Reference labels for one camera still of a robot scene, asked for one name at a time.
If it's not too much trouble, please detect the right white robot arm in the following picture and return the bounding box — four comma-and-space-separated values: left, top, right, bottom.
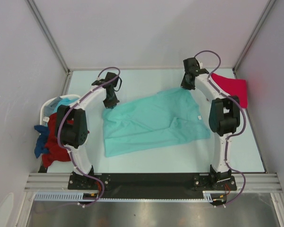
181, 57, 240, 190

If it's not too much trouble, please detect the white laundry basket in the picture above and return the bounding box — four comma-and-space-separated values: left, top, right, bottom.
39, 94, 80, 126

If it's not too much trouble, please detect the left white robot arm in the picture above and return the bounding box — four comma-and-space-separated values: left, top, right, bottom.
55, 67, 122, 189

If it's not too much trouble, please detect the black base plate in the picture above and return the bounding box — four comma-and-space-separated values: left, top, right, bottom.
68, 172, 237, 200

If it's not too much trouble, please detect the dark red t-shirt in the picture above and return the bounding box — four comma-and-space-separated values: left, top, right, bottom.
42, 113, 71, 168

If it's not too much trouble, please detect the teal t-shirt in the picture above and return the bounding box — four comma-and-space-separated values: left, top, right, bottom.
102, 88, 211, 157

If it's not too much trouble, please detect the purple cable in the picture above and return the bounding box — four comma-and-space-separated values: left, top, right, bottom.
57, 67, 122, 175
194, 50, 247, 197

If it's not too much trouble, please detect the light blue t-shirt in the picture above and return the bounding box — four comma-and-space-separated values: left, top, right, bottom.
53, 98, 78, 113

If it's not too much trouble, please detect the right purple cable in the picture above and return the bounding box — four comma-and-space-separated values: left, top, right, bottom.
194, 50, 247, 197

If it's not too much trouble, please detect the light blue cable duct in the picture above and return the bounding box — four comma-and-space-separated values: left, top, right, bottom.
35, 191, 102, 201

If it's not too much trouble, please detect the dark blue t-shirt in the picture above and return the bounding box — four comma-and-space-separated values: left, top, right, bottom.
34, 125, 50, 158

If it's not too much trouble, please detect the aluminium frame rail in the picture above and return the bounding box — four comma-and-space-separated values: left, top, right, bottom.
24, 173, 71, 192

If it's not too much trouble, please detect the folded red t-shirt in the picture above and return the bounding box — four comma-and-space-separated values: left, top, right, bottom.
212, 73, 248, 109

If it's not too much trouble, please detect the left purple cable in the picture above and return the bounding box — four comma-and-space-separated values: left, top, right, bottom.
57, 67, 122, 175

